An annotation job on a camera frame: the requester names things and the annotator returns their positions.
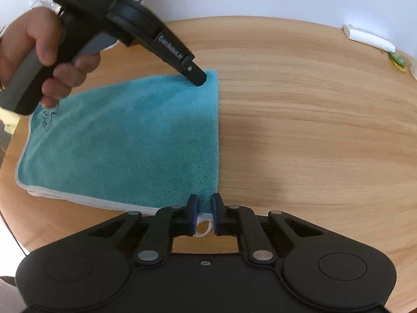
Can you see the white pill bottle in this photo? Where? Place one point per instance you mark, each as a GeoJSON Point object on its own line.
{"type": "Point", "coordinates": [413, 70]}

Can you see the teal towel white trim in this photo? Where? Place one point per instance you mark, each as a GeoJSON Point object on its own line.
{"type": "Point", "coordinates": [142, 144]}

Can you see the person's left hand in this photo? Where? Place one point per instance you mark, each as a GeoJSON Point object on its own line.
{"type": "Point", "coordinates": [40, 28]}

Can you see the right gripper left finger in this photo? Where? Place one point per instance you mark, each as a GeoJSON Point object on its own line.
{"type": "Point", "coordinates": [162, 228]}

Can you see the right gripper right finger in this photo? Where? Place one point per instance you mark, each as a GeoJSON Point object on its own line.
{"type": "Point", "coordinates": [242, 223]}

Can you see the green lid yellow tin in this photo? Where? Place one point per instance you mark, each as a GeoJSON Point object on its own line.
{"type": "Point", "coordinates": [398, 61]}

